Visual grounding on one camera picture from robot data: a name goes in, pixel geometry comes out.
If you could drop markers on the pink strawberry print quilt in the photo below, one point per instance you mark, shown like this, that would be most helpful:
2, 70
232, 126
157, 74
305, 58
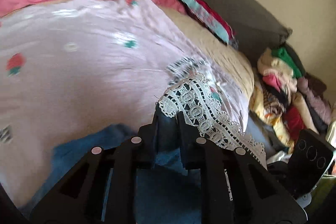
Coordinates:
71, 68

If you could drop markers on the pile of colourful clothes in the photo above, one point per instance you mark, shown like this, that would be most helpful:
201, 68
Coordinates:
287, 99

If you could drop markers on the blue denim pants lace hem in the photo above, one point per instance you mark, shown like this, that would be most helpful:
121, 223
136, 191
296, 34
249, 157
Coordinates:
167, 193

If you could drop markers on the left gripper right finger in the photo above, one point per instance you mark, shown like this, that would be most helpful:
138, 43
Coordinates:
235, 187

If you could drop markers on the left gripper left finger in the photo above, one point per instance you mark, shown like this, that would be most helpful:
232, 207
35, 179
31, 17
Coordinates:
93, 179

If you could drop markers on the beige bed sheet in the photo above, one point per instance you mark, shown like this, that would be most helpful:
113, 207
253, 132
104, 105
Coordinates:
229, 59

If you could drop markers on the floral teal red pillow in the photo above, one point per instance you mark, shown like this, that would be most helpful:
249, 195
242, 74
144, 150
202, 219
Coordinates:
208, 17

